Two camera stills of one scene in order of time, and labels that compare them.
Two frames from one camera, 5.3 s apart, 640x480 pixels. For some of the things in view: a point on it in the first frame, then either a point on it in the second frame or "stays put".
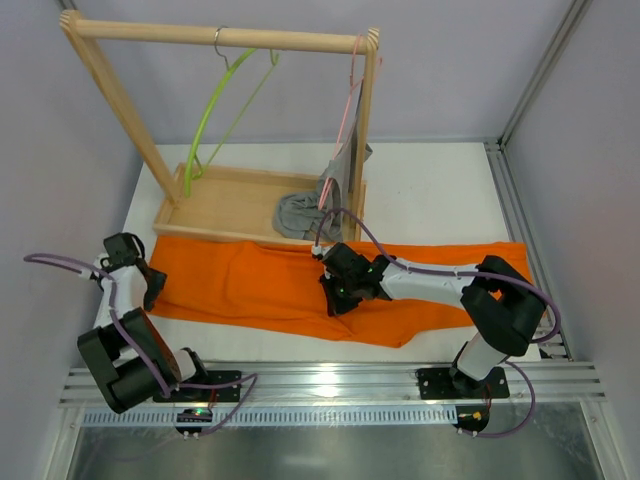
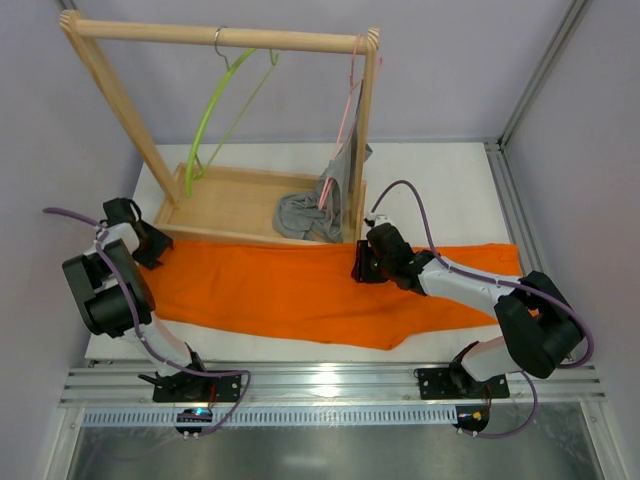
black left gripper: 154,282 -> 151,245
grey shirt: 319,213 stays put
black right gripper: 337,293 -> 363,262
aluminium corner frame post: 497,156 stays put
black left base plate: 214,394 stays put
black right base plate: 439,384 stays put
